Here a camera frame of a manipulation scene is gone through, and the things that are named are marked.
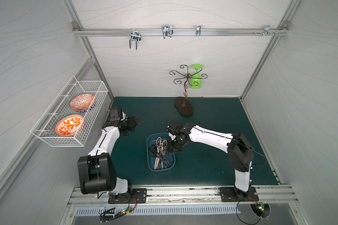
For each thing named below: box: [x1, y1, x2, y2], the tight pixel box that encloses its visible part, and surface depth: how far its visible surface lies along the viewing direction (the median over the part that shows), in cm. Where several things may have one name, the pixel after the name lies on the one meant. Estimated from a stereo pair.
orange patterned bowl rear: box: [69, 93, 96, 113], surface depth 73 cm
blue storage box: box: [146, 132, 176, 172], surface depth 87 cm
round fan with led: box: [249, 201, 271, 219], surface depth 73 cm
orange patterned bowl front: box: [55, 114, 85, 137], surface depth 64 cm
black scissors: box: [148, 145, 164, 160], surface depth 88 cm
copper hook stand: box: [169, 64, 208, 117], surface depth 99 cm
